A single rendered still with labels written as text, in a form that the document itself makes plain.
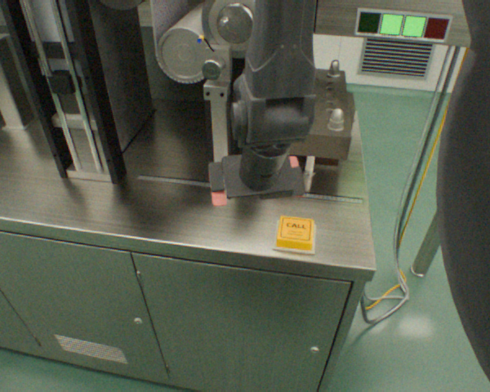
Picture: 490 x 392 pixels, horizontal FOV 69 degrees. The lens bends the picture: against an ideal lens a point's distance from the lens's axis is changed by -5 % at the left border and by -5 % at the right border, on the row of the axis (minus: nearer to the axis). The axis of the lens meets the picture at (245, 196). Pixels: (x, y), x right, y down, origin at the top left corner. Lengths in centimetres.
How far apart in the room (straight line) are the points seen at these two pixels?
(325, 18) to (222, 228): 65
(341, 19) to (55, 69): 74
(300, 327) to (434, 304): 107
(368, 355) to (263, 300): 88
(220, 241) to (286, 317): 29
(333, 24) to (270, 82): 78
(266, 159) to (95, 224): 50
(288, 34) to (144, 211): 59
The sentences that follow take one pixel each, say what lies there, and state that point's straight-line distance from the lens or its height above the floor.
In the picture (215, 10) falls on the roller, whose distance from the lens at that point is 81.
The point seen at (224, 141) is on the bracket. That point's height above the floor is 99.
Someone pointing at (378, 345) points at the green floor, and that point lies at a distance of 174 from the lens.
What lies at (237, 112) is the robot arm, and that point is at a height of 127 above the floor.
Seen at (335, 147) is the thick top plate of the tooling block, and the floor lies 100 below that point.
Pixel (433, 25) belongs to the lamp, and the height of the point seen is 119.
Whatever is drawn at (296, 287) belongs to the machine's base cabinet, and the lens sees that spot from 85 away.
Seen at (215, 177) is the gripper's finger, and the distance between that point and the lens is 57.
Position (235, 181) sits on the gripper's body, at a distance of 55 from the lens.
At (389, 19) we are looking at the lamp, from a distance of 114.
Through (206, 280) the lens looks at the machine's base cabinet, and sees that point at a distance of 89.
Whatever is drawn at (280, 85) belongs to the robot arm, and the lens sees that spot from 37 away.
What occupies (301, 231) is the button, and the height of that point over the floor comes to 92.
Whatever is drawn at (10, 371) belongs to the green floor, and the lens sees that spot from 185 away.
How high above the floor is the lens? 145
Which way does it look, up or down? 40 degrees down
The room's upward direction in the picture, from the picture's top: straight up
